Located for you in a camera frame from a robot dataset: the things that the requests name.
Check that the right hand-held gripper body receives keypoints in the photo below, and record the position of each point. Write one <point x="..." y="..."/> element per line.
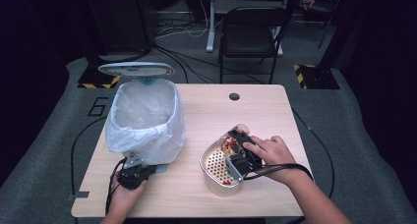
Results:
<point x="241" y="165"/>

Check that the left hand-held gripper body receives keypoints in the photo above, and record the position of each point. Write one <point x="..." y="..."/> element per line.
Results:
<point x="132" y="178"/>

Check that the red food scraps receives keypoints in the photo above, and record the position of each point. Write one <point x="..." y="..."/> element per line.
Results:
<point x="229" y="146"/>

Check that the white plastic bin liner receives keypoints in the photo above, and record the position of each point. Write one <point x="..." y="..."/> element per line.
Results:
<point x="147" y="142"/>

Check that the beige perforated drain basket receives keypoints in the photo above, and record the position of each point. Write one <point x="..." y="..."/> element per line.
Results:
<point x="219" y="189"/>

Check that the white grey lidded trash bin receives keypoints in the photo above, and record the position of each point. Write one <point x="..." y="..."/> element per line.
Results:
<point x="136" y="69"/>

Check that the person's left hand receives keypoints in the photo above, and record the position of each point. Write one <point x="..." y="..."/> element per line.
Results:
<point x="124" y="199"/>

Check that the person's right hand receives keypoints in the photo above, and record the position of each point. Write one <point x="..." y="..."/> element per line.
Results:
<point x="275" y="155"/>

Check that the black stand base striped tape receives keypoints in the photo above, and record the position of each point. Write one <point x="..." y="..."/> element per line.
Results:
<point x="90" y="80"/>
<point x="319" y="77"/>

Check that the black folding chair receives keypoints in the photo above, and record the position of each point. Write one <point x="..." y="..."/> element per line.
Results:
<point x="250" y="37"/>

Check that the white standing desk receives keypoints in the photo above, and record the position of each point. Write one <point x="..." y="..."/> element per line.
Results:
<point x="210" y="21"/>

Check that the black cabinet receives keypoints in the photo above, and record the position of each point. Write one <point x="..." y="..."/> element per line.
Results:
<point x="121" y="17"/>

